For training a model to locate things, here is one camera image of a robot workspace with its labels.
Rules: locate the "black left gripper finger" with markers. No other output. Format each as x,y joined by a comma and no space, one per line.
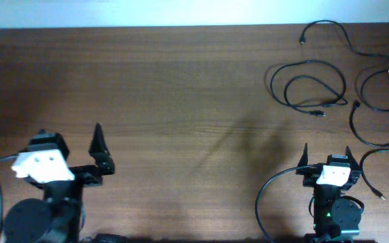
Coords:
44,135
100,153

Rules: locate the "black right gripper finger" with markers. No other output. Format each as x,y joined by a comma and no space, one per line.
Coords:
304,158
353,163

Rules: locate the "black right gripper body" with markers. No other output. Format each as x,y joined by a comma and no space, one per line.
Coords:
310,176

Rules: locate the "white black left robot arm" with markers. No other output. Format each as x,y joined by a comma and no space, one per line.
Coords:
59,215

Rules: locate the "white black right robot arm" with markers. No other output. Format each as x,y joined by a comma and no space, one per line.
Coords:
336,216

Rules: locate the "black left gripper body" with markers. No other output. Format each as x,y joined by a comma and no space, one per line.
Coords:
86,174

